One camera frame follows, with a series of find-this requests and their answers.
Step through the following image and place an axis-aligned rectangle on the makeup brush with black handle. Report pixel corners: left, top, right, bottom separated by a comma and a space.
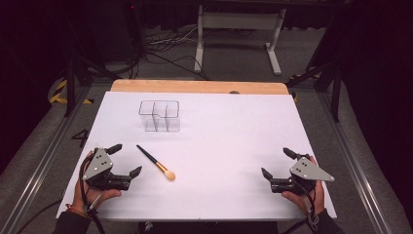
135, 143, 177, 181

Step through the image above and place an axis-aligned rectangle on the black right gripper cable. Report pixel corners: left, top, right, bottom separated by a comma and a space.
281, 177, 321, 234

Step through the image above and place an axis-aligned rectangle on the person's right hand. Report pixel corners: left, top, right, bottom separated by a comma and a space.
281, 155, 326, 216

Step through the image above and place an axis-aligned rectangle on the white metal stand frame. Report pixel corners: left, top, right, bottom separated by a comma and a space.
193, 4, 288, 76

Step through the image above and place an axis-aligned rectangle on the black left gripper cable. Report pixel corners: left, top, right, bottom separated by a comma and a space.
78, 153, 107, 234

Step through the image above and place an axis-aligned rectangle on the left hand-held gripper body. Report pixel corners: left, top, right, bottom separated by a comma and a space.
82, 147, 132, 192

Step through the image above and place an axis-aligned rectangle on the red wrist bracelet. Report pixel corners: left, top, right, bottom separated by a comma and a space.
64, 203, 89, 218

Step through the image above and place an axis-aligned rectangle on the clear acrylic organizer box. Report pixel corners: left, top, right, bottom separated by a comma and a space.
137, 99, 181, 134

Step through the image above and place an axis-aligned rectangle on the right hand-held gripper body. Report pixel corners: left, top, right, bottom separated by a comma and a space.
270, 153, 335, 196

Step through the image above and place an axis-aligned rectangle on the person's left hand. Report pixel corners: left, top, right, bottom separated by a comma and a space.
71, 149, 123, 213

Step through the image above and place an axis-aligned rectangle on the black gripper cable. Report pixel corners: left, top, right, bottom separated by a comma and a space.
281, 177, 321, 234
78, 153, 107, 234

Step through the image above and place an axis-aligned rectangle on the wooden table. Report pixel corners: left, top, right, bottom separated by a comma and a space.
110, 79, 290, 96

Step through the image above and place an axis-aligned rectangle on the bundle of floor cables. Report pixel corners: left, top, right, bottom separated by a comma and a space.
132, 25, 212, 82

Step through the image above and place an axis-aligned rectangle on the black tripod stand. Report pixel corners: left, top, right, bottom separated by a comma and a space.
63, 13, 124, 119
283, 19, 345, 124

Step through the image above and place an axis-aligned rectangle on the white table cover sheet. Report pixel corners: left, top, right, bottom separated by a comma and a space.
56, 91, 338, 222

